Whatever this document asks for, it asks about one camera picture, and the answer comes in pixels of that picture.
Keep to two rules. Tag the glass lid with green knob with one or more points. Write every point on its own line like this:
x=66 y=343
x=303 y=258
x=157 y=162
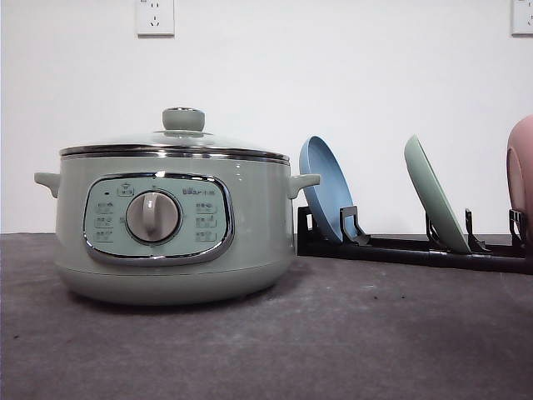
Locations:
x=182 y=135

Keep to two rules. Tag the green plate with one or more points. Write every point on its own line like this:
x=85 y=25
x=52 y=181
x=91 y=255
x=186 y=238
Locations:
x=436 y=202

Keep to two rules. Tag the blue plate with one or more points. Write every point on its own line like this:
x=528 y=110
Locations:
x=333 y=191

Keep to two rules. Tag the green electric steamer pot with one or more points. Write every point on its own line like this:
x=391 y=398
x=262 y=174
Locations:
x=174 y=229

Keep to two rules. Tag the grey table mat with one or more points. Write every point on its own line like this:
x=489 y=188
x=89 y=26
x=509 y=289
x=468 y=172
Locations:
x=337 y=329

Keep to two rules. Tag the pink bowl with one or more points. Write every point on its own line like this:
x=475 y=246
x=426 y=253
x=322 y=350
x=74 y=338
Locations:
x=519 y=168

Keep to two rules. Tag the black dish rack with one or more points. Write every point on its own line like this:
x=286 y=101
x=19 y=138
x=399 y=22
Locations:
x=354 y=243

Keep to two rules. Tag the white wall socket left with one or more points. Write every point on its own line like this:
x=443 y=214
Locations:
x=155 y=20

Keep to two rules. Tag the white wall socket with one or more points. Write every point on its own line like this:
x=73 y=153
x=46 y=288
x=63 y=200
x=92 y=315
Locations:
x=522 y=18
x=155 y=20

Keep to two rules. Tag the white wall socket right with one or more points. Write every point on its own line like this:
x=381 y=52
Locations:
x=522 y=18

